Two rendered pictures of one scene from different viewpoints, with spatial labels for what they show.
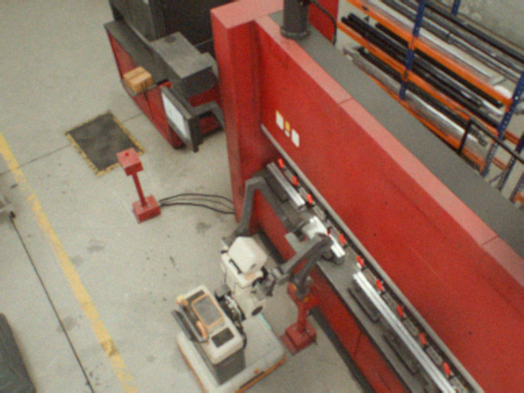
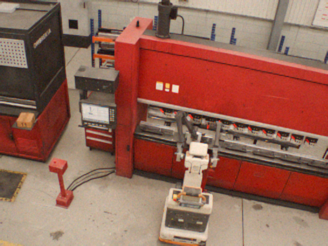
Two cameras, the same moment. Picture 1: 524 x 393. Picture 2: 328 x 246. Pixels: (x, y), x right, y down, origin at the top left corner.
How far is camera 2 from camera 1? 2.89 m
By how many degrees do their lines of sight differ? 39
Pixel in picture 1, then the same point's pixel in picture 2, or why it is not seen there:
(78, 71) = not seen: outside the picture
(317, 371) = (219, 205)
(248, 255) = (204, 146)
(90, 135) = not seen: outside the picture
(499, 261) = (314, 71)
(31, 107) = not seen: outside the picture
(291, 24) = (166, 31)
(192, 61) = (108, 72)
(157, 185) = (54, 185)
